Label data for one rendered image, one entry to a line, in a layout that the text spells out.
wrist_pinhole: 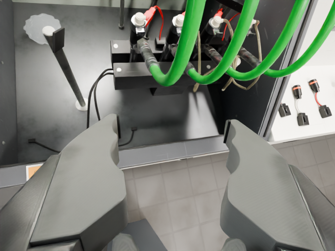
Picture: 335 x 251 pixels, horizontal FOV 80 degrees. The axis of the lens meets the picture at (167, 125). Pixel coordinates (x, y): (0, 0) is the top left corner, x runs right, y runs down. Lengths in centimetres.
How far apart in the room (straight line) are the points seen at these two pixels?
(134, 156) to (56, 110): 28
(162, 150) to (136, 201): 98
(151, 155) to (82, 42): 43
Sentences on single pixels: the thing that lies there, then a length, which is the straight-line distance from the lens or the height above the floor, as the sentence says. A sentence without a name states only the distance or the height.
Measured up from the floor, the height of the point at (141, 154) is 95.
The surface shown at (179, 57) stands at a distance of 19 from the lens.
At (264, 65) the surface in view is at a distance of 34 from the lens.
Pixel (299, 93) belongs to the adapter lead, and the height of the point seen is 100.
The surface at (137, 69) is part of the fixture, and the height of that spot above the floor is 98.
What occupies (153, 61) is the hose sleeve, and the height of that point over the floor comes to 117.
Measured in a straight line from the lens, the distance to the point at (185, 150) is 52.
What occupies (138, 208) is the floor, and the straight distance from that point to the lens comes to 147.
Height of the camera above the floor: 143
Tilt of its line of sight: 71 degrees down
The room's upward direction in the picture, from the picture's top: 49 degrees clockwise
